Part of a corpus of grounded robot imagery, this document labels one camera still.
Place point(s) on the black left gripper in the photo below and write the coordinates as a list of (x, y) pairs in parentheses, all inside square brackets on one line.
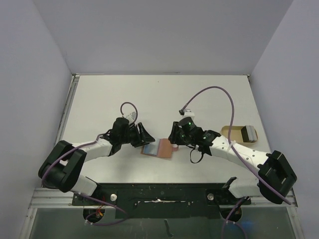
[(145, 138)]

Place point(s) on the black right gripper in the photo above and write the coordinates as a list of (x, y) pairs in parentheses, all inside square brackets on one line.
[(176, 135)]

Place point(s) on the brown leather card holder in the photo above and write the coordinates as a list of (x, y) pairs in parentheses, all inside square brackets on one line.
[(161, 148)]

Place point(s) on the black credit card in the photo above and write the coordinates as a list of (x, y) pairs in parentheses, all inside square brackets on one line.
[(245, 135)]

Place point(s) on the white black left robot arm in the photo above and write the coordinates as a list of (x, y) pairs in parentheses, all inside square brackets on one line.
[(62, 168)]

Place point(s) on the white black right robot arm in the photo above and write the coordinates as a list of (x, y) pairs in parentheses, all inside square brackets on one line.
[(273, 171)]

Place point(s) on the grey credit card stack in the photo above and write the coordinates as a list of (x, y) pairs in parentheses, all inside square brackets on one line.
[(251, 134)]

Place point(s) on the beige oval tray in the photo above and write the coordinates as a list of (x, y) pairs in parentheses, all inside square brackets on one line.
[(235, 134)]

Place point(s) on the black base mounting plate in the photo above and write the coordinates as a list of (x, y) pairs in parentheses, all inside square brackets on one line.
[(166, 201)]

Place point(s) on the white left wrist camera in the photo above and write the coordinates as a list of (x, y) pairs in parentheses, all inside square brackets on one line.
[(131, 117)]

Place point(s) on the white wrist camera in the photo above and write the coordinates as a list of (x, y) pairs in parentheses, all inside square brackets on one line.
[(131, 117), (187, 113)]

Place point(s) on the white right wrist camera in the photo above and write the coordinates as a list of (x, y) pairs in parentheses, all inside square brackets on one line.
[(187, 113)]

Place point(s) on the aluminium left side rail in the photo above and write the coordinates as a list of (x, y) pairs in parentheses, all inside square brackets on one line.
[(67, 107)]

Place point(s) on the aluminium rail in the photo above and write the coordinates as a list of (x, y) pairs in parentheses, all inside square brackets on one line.
[(54, 199), (67, 107)]

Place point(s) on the aluminium front rail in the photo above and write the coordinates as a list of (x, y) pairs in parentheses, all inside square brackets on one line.
[(54, 199)]

